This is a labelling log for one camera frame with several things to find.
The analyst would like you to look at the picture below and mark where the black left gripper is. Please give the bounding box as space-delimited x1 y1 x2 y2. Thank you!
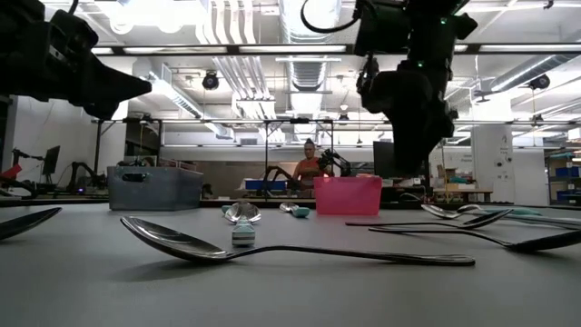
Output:
0 20 153 121

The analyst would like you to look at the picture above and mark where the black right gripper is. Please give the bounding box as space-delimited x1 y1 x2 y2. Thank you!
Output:
357 56 459 178

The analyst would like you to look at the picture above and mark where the spoon with striped handle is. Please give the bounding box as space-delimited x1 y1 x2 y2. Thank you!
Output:
224 201 263 248
420 203 581 230

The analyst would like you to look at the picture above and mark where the plain dark metal spoon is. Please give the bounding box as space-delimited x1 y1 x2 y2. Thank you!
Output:
345 208 514 230
0 206 63 242
368 226 581 253
120 215 477 267

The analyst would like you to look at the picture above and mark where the black monitor on arm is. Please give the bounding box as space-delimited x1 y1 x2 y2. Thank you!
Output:
372 141 397 179

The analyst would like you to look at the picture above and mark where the cardboard box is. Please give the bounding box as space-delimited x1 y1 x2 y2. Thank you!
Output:
438 163 459 183

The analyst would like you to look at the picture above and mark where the red plastic bin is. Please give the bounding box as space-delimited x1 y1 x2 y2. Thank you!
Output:
313 176 385 216

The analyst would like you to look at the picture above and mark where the small black tilted monitor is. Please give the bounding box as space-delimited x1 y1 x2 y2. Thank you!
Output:
41 144 62 177

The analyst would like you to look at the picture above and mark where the black round ceiling fixture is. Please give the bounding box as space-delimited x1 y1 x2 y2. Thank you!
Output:
528 73 551 91
202 70 221 92

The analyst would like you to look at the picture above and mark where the gray plastic bin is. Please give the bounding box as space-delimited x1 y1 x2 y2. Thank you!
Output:
106 165 205 212

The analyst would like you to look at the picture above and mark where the person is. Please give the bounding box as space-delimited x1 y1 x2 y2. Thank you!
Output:
292 138 329 192

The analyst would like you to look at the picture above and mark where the red background object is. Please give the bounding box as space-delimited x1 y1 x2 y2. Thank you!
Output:
0 163 23 181

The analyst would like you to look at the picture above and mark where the blue plastic bin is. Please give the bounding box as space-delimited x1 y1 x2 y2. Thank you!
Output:
243 179 289 192

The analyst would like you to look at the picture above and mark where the shelf with blue bins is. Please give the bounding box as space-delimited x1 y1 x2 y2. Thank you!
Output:
544 149 581 205

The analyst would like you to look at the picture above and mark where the gray table mat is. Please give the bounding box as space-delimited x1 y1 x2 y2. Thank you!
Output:
0 203 581 327

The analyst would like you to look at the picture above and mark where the yellow hanging cord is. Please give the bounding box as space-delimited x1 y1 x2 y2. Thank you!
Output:
440 140 450 203

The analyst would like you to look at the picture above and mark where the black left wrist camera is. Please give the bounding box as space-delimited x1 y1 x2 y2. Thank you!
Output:
47 8 100 63

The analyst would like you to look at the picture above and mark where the overhead frame light bar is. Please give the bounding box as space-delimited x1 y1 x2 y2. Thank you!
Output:
90 44 581 57

